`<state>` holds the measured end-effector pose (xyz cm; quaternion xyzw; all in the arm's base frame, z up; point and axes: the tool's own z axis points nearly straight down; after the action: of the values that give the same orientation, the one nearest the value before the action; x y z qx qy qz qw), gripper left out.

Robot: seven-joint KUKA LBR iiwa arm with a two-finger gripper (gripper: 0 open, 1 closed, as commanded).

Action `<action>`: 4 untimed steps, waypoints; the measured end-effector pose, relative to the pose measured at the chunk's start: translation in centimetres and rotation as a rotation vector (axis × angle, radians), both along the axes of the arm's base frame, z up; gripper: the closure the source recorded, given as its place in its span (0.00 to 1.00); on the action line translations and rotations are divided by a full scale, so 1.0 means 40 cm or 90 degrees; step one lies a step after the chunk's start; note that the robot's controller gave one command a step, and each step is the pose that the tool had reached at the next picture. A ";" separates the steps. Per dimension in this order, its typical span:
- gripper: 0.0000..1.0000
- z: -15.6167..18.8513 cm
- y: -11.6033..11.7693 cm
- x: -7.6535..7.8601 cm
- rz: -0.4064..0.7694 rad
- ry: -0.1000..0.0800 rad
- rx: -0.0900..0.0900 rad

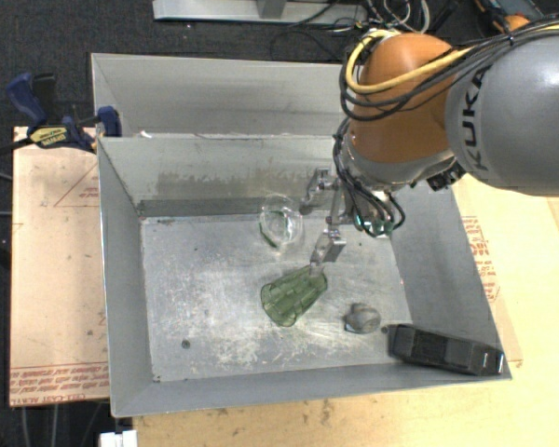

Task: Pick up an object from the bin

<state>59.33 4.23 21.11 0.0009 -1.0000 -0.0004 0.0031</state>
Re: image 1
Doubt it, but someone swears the green glass cup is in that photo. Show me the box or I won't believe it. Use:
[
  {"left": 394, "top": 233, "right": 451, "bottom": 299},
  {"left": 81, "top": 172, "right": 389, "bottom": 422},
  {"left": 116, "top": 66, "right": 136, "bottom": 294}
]
[{"left": 260, "top": 264, "right": 329, "bottom": 329}]

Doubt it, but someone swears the black flat box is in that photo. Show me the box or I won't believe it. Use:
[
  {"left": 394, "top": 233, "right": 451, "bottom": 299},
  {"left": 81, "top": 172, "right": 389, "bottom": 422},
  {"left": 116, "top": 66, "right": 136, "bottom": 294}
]
[{"left": 386, "top": 322, "right": 506, "bottom": 376}]

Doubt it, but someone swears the grey lumpy stone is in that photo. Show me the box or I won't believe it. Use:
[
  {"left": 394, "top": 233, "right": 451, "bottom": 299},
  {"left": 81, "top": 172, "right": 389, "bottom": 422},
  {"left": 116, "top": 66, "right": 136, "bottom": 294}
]
[{"left": 344, "top": 302, "right": 383, "bottom": 334}]

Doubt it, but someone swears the grey metal bin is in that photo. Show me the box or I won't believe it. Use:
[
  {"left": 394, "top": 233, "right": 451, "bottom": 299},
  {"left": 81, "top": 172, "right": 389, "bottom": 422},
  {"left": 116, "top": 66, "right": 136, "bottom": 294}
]
[{"left": 90, "top": 52, "right": 513, "bottom": 419}]

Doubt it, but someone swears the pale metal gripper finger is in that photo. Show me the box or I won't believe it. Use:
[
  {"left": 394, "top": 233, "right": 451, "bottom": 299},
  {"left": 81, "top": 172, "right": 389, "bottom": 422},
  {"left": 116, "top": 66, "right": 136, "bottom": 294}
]
[
  {"left": 308, "top": 228, "right": 348, "bottom": 278},
  {"left": 299, "top": 168, "right": 334, "bottom": 215}
]

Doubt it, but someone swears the clear glass bowl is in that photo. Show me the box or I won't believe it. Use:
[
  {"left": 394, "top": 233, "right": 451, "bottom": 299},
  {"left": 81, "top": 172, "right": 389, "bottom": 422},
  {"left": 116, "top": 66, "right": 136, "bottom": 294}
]
[{"left": 258, "top": 193, "right": 306, "bottom": 251}]

